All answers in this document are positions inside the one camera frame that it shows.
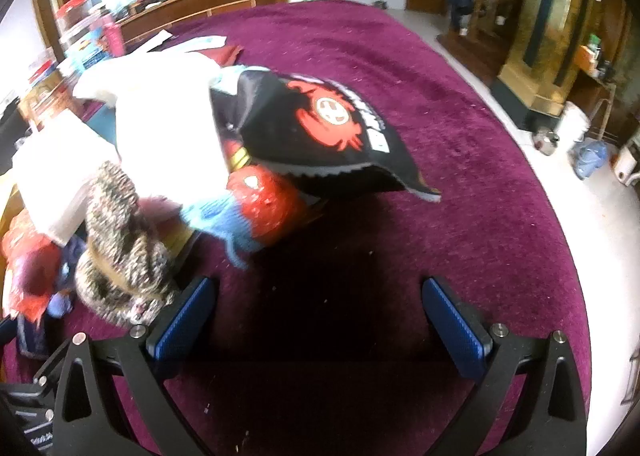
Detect white box with yellow rim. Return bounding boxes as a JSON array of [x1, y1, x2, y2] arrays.
[[0, 111, 121, 247]]

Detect white papers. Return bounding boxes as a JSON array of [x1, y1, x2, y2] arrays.
[[150, 33, 228, 57]]

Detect clear jar with red lid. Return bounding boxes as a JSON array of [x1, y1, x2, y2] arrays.
[[54, 0, 93, 44]]

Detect blue purple cloth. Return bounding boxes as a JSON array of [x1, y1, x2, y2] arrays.
[[47, 236, 88, 319]]

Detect wooden side table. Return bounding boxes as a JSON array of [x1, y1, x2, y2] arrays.
[[570, 36, 626, 137]]

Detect pink bottle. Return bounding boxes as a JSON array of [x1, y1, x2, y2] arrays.
[[100, 11, 126, 57]]

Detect blue plastic bag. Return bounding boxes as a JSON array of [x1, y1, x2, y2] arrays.
[[570, 138, 611, 182]]

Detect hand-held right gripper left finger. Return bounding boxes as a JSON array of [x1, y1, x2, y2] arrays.
[[52, 276, 218, 456]]

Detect metal pot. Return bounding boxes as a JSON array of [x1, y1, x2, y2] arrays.
[[532, 128, 561, 157]]

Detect white paper roll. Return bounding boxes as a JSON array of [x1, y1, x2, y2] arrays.
[[612, 146, 640, 187]]

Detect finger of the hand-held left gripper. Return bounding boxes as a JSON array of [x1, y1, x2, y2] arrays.
[[31, 338, 75, 387]]

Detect red mesh bag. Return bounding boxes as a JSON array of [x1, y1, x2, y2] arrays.
[[225, 163, 321, 249]]

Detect red plastic packet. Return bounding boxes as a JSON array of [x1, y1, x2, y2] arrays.
[[0, 226, 66, 322]]

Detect wooden counter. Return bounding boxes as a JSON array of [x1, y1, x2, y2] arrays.
[[115, 0, 278, 47]]

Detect light blue knit glove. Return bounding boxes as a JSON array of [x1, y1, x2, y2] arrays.
[[180, 193, 266, 269]]

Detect black snack bag crab print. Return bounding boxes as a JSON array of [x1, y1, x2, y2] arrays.
[[209, 66, 443, 204]]

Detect teal box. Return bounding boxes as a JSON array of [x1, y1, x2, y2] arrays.
[[85, 101, 118, 147]]

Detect gold pillar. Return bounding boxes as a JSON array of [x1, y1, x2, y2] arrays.
[[492, 0, 596, 132]]

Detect white cloth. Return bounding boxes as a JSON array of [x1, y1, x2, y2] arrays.
[[72, 50, 241, 207]]

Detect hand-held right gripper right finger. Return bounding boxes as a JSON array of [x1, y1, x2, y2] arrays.
[[421, 277, 588, 456]]

